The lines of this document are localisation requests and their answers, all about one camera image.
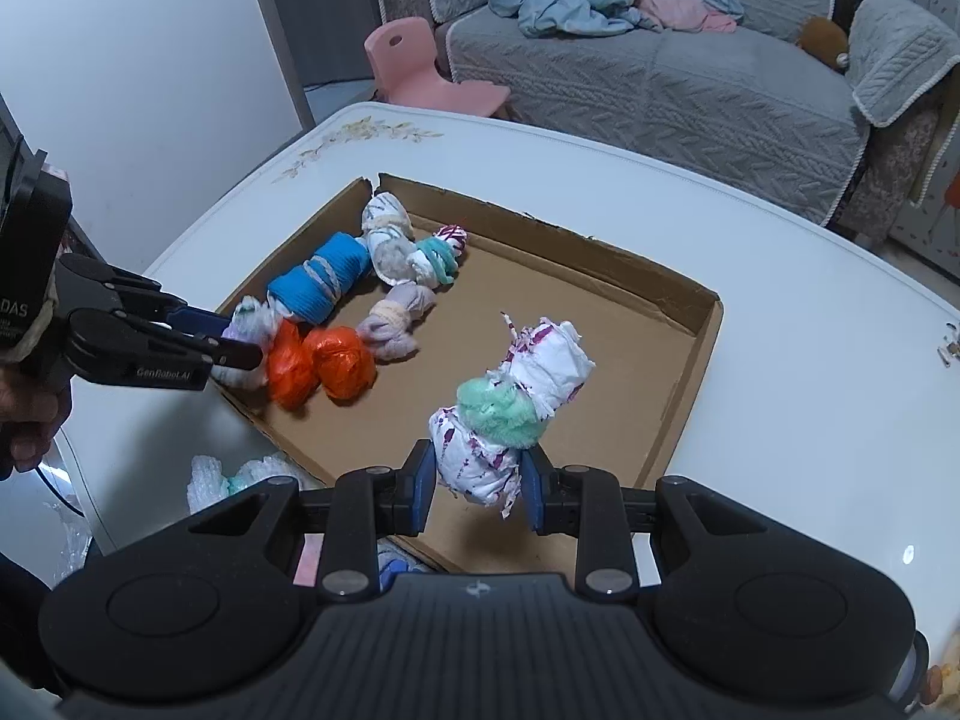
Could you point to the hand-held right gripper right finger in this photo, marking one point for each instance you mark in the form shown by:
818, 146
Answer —
534, 499

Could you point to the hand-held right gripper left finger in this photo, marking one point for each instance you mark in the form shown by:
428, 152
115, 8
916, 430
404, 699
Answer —
420, 495

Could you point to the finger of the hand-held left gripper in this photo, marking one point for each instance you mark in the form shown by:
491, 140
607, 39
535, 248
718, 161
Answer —
199, 319
236, 356

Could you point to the white and lilac cloth bundle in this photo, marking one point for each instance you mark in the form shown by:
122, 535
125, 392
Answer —
244, 322

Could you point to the orange plastic bag bundle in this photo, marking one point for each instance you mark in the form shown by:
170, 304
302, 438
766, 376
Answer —
289, 367
341, 364

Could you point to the bubble wrap bundle teal inside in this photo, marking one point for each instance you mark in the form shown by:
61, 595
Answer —
206, 476

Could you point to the purple-print cloth bundle green scrunchie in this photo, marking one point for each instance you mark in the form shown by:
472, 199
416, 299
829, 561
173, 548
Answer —
540, 360

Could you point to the shallow cardboard box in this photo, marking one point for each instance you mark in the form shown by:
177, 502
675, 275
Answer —
637, 360

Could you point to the teal and white cloth bundle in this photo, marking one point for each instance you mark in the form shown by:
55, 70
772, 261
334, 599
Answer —
435, 259

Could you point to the person's left hand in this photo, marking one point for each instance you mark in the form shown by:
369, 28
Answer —
30, 420

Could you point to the large blue sock bundle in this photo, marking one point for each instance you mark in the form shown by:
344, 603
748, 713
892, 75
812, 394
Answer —
390, 574

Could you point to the blue sock bundle white ties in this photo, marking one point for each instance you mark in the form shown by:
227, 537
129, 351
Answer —
330, 270

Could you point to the lilac cloth bundle beige tie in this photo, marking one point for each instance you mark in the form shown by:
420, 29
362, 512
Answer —
397, 315

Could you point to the white grey bundle beige tie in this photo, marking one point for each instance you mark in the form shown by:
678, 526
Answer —
390, 236

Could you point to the pink plastic child chair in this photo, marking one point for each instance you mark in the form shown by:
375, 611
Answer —
405, 52

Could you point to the grey quilted sofa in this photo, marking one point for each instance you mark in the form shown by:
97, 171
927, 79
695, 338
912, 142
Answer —
675, 90

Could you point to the pink cloth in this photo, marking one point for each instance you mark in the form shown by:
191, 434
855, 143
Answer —
675, 4

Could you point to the brown plush toy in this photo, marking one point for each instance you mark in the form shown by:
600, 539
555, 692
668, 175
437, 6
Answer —
821, 37

